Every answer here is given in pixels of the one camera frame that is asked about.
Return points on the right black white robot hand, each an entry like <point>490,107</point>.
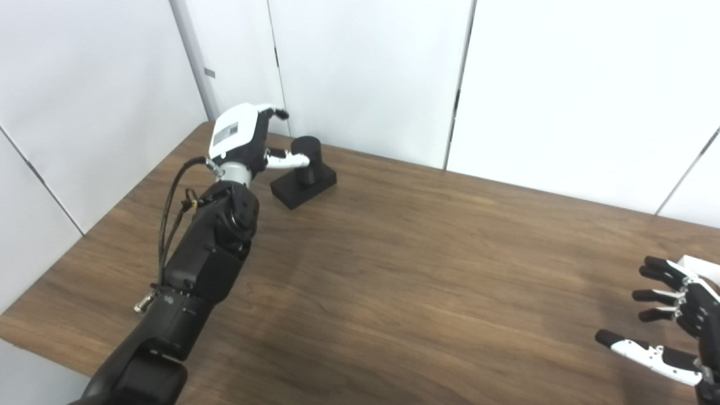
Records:
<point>706,315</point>

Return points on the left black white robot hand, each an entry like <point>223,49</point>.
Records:
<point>236,132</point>

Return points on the black peg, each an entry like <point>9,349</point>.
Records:
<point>306,188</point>

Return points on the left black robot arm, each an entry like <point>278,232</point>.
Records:
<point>208,264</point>

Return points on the grey wall corner post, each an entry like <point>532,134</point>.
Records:
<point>194,56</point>

